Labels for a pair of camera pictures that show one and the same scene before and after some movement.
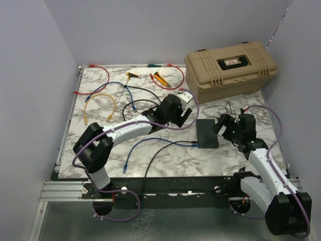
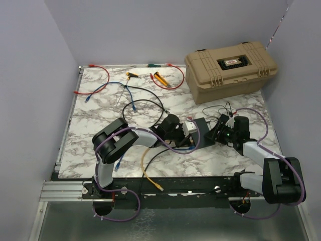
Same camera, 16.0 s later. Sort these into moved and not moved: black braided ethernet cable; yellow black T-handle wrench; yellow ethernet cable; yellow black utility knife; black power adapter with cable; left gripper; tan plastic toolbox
Moved: left gripper; yellow ethernet cable
Not moved: black braided ethernet cable; black power adapter with cable; yellow black utility knife; yellow black T-handle wrench; tan plastic toolbox
